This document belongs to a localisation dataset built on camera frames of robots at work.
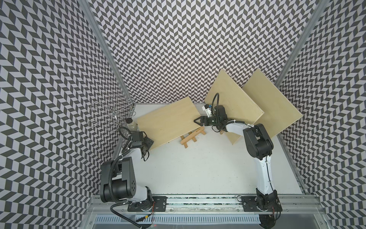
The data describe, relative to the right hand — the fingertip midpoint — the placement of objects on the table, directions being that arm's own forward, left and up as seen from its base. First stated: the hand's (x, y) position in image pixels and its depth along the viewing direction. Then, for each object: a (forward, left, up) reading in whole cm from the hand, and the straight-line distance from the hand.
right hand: (196, 121), depth 98 cm
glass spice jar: (-3, +44, +1) cm, 44 cm away
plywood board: (-6, -48, +14) cm, 51 cm away
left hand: (-13, +32, -6) cm, 35 cm away
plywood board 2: (-1, -25, +16) cm, 30 cm away
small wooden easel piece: (-13, +8, -3) cm, 16 cm away
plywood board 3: (+1, +19, -2) cm, 19 cm away
